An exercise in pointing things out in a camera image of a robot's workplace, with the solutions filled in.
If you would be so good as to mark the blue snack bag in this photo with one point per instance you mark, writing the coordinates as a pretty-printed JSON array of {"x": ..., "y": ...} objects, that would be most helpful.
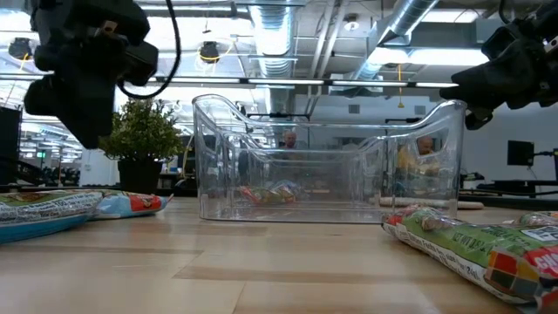
[{"x": 131, "y": 205}]

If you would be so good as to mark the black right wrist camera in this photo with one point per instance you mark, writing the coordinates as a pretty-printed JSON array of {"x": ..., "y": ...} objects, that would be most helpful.
[{"x": 502, "y": 40}]

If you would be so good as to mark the clear plastic bin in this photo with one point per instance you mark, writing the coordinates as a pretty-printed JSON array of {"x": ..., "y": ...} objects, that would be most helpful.
[
  {"x": 209, "y": 174},
  {"x": 314, "y": 172},
  {"x": 370, "y": 183}
]

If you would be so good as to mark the yellow hanging pendant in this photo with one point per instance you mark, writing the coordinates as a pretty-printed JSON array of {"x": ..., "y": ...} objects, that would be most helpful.
[{"x": 400, "y": 104}]

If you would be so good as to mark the black horizontal bar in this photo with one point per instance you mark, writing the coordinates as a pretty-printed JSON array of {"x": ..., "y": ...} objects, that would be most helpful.
[{"x": 279, "y": 115}]

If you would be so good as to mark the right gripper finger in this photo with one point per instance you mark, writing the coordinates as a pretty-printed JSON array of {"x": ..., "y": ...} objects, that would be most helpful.
[
  {"x": 490, "y": 79},
  {"x": 457, "y": 97}
]

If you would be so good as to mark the green plant in black pot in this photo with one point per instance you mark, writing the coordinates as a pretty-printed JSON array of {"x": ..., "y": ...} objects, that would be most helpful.
[{"x": 144, "y": 131}]

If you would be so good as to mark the person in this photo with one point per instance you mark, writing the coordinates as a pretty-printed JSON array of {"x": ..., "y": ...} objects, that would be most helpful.
[
  {"x": 290, "y": 140},
  {"x": 423, "y": 146}
]

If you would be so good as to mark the black monitor panel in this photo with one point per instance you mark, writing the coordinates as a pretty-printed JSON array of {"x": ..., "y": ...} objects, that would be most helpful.
[{"x": 11, "y": 146}]

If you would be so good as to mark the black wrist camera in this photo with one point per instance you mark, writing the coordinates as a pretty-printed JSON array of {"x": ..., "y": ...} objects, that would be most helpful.
[
  {"x": 502, "y": 40},
  {"x": 142, "y": 63}
]

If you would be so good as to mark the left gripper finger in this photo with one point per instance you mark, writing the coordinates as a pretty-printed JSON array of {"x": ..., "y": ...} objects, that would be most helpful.
[
  {"x": 98, "y": 109},
  {"x": 59, "y": 98}
]

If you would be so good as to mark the green exit sign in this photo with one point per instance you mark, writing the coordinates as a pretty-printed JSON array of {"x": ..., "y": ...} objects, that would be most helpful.
[{"x": 41, "y": 154}]

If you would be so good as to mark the long ceiling light strip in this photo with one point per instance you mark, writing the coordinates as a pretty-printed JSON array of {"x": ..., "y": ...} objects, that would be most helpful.
[{"x": 283, "y": 81}]

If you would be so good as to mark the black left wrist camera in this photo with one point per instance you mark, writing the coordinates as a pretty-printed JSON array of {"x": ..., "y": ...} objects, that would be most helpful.
[{"x": 142, "y": 63}]

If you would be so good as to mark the large silver spiral duct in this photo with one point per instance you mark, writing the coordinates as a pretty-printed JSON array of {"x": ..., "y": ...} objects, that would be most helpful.
[{"x": 410, "y": 15}]

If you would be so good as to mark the ribbed silver ceiling duct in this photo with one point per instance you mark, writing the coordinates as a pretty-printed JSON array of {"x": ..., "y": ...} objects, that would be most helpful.
[{"x": 274, "y": 35}]

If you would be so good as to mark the small black square monitor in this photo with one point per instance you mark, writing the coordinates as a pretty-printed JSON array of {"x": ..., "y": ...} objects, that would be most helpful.
[{"x": 521, "y": 152}]

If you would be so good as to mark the bright ceiling light panel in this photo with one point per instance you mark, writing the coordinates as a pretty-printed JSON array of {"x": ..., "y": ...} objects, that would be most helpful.
[{"x": 436, "y": 56}]

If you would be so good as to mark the white ceiling sensor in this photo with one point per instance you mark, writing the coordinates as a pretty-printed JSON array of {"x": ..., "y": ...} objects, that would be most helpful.
[{"x": 351, "y": 24}]

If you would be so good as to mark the black aluminium table frame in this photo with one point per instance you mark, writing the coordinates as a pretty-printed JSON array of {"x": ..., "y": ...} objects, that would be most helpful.
[{"x": 514, "y": 201}]

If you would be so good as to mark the black ceiling device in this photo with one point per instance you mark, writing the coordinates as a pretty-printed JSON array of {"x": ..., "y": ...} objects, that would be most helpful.
[{"x": 18, "y": 48}]

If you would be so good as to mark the black background desk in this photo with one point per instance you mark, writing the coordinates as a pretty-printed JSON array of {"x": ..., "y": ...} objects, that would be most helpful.
[{"x": 514, "y": 183}]

